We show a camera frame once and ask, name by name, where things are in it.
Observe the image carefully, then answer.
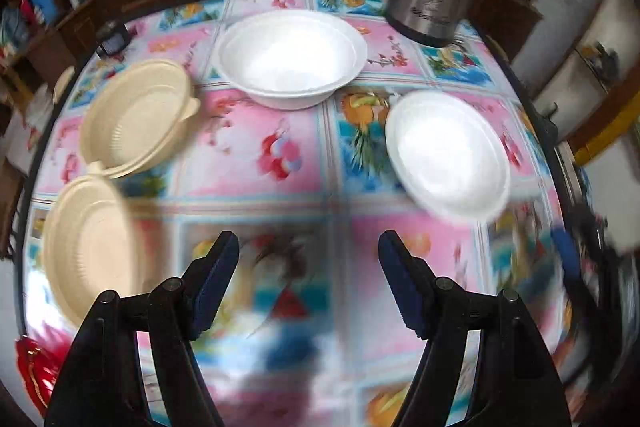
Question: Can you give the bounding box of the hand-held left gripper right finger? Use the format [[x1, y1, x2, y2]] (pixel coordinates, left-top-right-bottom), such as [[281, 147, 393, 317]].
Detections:
[[378, 231, 571, 427]]

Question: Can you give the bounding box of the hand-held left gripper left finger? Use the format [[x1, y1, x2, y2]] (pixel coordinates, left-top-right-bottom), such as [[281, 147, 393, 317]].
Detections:
[[45, 231, 241, 427]]

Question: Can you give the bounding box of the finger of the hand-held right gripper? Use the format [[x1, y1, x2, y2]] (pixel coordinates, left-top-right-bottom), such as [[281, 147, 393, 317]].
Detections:
[[550, 227, 601, 308]]

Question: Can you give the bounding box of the gold plastic plate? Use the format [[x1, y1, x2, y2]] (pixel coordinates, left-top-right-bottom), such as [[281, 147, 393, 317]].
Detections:
[[41, 174, 136, 328]]

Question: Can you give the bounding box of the white foam plate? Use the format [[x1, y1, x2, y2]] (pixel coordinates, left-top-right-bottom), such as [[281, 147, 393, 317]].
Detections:
[[385, 90, 512, 224]]

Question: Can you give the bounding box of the beige ribbed plastic bowl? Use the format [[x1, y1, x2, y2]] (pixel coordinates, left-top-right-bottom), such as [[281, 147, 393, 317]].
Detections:
[[79, 58, 202, 180]]

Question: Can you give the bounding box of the red gold-rimmed plate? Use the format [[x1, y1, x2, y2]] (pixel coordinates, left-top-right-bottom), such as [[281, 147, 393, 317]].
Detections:
[[15, 332, 76, 418]]

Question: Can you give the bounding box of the large white foam bowl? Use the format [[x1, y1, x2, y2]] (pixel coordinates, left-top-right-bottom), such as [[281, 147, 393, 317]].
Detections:
[[212, 9, 368, 110]]

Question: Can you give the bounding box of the pink floral printed tablecloth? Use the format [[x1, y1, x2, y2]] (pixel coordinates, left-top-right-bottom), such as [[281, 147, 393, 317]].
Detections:
[[22, 0, 576, 427]]

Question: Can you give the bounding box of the small black device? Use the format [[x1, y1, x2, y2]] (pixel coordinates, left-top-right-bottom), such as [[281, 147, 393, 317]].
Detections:
[[95, 24, 130, 58]]

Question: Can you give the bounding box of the gold-trimmed wooden shelf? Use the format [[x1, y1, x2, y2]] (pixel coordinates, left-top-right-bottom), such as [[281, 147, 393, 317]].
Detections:
[[0, 0, 76, 118]]

